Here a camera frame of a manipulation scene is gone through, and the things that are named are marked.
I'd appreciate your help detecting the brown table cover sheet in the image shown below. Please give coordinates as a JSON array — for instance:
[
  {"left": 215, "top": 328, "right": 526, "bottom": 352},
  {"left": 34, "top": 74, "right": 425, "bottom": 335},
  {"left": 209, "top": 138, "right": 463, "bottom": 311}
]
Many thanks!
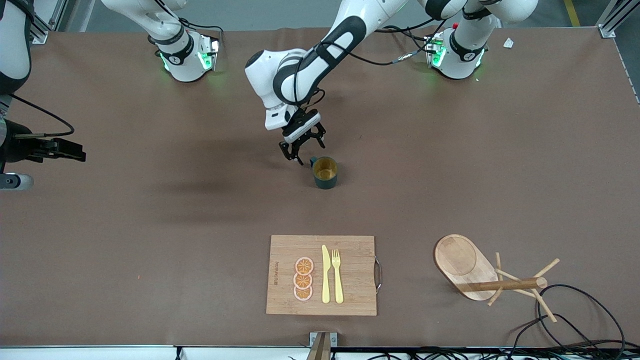
[{"left": 0, "top": 26, "right": 640, "bottom": 349}]

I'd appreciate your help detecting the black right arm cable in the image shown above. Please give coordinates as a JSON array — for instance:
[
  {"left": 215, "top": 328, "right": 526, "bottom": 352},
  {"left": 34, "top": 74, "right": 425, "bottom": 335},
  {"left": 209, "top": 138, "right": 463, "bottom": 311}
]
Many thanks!
[{"left": 9, "top": 93, "right": 76, "bottom": 139}]

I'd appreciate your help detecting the wooden mug rack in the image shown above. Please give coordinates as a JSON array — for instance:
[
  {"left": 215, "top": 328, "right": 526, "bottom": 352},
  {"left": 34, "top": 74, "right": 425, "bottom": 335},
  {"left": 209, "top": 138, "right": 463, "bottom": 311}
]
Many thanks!
[{"left": 434, "top": 233, "right": 561, "bottom": 324}]

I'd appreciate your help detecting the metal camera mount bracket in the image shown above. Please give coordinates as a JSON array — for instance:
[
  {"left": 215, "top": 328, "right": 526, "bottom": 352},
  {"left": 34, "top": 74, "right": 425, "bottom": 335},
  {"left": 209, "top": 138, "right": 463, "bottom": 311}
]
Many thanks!
[{"left": 306, "top": 331, "right": 339, "bottom": 360}]

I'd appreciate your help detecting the thin black cable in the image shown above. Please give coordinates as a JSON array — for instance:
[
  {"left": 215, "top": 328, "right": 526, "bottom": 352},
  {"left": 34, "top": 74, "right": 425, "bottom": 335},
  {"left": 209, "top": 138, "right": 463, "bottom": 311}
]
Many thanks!
[{"left": 509, "top": 312, "right": 598, "bottom": 348}]

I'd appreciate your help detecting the black looped cable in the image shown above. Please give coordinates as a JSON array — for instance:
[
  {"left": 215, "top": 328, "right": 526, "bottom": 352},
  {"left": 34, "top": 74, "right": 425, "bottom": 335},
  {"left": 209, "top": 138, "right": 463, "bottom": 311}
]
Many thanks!
[{"left": 535, "top": 283, "right": 627, "bottom": 348}]

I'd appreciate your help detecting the aluminium frame profile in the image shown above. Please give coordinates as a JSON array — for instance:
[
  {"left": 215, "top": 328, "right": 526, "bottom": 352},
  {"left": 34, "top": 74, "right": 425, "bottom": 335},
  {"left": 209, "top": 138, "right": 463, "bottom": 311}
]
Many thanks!
[
  {"left": 30, "top": 0, "right": 68, "bottom": 45},
  {"left": 596, "top": 0, "right": 640, "bottom": 39}
]

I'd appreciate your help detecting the bamboo cutting board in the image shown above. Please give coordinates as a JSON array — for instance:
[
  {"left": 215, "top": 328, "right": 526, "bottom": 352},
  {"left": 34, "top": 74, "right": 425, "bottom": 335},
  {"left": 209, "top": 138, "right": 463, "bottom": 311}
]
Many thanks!
[{"left": 265, "top": 234, "right": 383, "bottom": 317}]

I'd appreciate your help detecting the yellow plastic knife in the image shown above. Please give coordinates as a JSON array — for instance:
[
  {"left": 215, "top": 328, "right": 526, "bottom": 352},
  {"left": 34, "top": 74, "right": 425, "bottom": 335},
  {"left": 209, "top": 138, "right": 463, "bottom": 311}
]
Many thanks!
[{"left": 321, "top": 244, "right": 332, "bottom": 304}]

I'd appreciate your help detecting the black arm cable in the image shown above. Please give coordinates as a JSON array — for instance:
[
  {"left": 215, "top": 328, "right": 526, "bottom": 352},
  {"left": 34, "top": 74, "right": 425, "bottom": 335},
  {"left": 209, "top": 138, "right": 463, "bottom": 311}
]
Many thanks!
[
  {"left": 292, "top": 17, "right": 451, "bottom": 119},
  {"left": 9, "top": 93, "right": 76, "bottom": 139}
]

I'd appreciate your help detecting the black right base cable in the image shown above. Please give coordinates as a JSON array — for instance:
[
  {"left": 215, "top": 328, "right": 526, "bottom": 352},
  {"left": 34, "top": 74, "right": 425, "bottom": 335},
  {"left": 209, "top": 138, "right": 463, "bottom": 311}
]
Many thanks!
[{"left": 152, "top": 0, "right": 225, "bottom": 47}]

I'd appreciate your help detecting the dark green cup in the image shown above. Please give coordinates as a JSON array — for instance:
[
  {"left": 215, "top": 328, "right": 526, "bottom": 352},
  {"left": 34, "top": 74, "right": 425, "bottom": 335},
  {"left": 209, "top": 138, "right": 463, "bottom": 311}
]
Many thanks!
[{"left": 309, "top": 155, "right": 339, "bottom": 190}]

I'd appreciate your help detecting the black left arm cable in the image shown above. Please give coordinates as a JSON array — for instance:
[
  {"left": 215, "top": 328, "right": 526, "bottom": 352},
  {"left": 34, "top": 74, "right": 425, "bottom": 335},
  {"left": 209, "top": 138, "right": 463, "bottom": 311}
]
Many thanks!
[{"left": 292, "top": 17, "right": 451, "bottom": 119}]

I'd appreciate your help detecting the yellow plastic fork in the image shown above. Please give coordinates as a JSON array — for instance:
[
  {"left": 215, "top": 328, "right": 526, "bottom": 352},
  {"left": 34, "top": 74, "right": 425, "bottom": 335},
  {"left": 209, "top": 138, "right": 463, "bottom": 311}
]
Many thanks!
[{"left": 332, "top": 249, "right": 345, "bottom": 304}]

